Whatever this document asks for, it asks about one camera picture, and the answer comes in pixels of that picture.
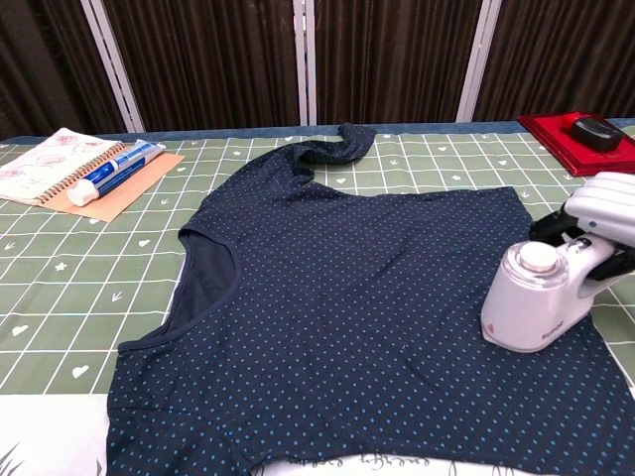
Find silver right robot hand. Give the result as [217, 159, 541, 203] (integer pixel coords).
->
[528, 171, 635, 283]

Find white handheld garment steamer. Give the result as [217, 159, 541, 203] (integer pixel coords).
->
[478, 234, 618, 354]

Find navy blue polka dot shirt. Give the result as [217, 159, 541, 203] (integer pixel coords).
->
[104, 122, 635, 476]

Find green checkered tablecloth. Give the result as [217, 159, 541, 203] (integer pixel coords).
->
[0, 117, 635, 397]

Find black rectangular case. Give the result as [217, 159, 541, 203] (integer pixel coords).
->
[570, 117, 625, 154]

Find red wooden tray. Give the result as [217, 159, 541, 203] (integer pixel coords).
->
[517, 112, 635, 178]

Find dark brown pleated curtain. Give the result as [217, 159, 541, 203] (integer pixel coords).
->
[0, 0, 635, 141]

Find blue and white toothpaste tube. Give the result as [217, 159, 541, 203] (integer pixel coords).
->
[65, 139, 166, 207]

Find spiral bound notebook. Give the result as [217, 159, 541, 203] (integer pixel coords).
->
[0, 127, 126, 205]

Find white screen frame post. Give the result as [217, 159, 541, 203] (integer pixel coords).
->
[292, 0, 318, 127]
[454, 0, 503, 124]
[79, 0, 147, 134]

